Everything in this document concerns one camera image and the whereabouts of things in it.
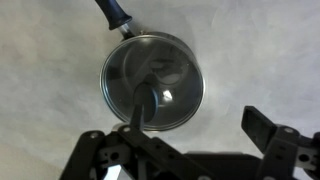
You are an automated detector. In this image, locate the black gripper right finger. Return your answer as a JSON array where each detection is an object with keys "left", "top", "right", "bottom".
[{"left": 240, "top": 105, "right": 320, "bottom": 180}]

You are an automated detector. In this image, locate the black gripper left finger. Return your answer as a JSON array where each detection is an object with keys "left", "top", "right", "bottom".
[{"left": 59, "top": 103, "right": 214, "bottom": 180}]

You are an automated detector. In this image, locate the glass lid with black knob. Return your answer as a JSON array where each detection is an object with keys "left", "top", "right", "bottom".
[{"left": 99, "top": 34, "right": 205, "bottom": 132}]

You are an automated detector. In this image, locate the black pot with long handle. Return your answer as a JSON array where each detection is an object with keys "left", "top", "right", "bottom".
[{"left": 94, "top": 0, "right": 206, "bottom": 133}]

